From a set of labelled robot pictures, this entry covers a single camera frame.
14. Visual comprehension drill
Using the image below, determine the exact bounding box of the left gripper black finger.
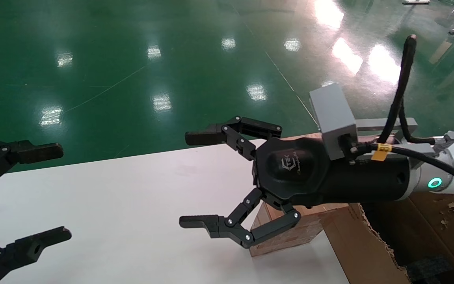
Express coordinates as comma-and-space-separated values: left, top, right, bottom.
0, 227, 72, 284
0, 139, 64, 194

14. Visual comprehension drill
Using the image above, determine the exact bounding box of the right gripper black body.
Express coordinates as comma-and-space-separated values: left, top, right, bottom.
253, 136, 411, 206

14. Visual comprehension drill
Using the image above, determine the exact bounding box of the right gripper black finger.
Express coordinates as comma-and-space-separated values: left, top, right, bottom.
185, 116, 283, 160
179, 188, 301, 249

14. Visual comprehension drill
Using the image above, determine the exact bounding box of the wooden block with hole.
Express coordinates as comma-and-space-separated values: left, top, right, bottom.
249, 199, 326, 258

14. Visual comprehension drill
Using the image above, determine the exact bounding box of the big torn cardboard box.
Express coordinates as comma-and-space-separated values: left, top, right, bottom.
321, 192, 454, 284

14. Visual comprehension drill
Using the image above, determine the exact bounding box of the plywood board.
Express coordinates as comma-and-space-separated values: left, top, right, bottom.
278, 133, 323, 142

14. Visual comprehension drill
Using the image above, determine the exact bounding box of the black foam block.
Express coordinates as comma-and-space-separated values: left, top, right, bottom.
406, 256, 454, 284

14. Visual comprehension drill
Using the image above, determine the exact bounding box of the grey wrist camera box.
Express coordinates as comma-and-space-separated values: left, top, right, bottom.
309, 83, 419, 161

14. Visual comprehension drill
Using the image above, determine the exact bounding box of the yellow cable tag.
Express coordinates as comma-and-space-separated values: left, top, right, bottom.
371, 143, 392, 161

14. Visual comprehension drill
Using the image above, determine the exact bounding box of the smooth black camera cable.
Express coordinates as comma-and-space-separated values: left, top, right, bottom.
345, 136, 454, 191

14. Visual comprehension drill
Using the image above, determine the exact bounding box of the black sleeved cable loop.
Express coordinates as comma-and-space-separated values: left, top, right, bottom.
377, 34, 436, 144

